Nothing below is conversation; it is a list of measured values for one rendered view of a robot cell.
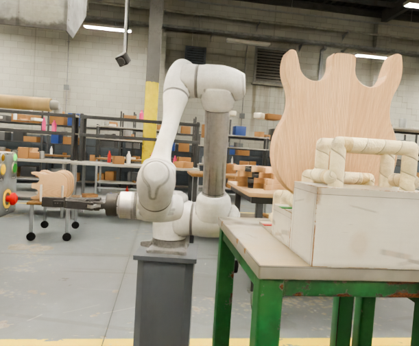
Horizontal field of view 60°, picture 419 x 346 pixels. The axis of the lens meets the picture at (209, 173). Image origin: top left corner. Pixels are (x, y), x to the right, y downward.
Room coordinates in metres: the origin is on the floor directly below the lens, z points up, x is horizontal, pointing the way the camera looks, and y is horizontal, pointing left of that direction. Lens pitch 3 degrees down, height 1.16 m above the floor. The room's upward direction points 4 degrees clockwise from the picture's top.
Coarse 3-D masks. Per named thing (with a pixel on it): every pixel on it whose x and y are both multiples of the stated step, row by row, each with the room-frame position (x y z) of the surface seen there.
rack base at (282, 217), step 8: (280, 208) 1.00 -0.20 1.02; (280, 216) 0.99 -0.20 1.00; (288, 216) 0.93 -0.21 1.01; (272, 224) 1.06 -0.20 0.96; (280, 224) 0.98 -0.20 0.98; (288, 224) 0.92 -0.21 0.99; (272, 232) 1.05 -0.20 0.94; (280, 232) 0.98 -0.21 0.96; (288, 232) 0.92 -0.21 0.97; (280, 240) 0.97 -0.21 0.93; (288, 240) 0.92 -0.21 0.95
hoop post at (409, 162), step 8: (416, 152) 0.80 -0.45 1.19; (408, 160) 0.80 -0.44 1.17; (416, 160) 0.80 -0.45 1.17; (400, 168) 0.82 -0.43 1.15; (408, 168) 0.80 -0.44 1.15; (416, 168) 0.80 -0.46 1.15; (400, 176) 0.81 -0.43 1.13; (408, 176) 0.80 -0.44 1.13; (400, 184) 0.81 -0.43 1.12; (408, 184) 0.80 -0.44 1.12
